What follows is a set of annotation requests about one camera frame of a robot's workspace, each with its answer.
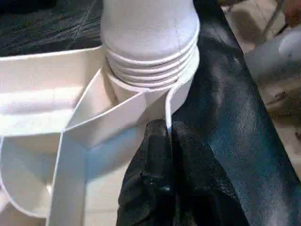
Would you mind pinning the white plastic table leg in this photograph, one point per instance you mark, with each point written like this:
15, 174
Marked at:
150, 35

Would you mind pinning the black mat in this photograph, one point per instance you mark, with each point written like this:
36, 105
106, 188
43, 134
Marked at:
235, 141

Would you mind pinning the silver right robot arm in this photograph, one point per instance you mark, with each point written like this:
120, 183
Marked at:
277, 58

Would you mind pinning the white plastic table top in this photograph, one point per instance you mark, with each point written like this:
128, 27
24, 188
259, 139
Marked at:
47, 106

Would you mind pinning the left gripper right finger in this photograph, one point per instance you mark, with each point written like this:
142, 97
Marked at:
200, 188

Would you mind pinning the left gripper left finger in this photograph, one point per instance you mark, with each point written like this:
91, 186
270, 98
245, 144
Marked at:
145, 188

